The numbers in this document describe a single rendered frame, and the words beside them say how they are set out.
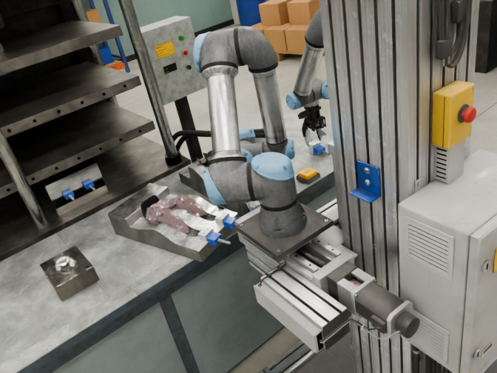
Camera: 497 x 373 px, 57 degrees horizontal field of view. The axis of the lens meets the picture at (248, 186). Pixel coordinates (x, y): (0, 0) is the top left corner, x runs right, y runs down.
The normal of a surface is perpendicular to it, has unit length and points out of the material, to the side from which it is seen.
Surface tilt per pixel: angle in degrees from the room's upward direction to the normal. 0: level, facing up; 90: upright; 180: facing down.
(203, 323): 90
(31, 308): 0
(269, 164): 7
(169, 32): 90
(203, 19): 90
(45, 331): 0
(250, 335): 90
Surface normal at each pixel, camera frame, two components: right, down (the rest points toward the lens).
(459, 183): -0.18, -0.84
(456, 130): 0.57, 0.32
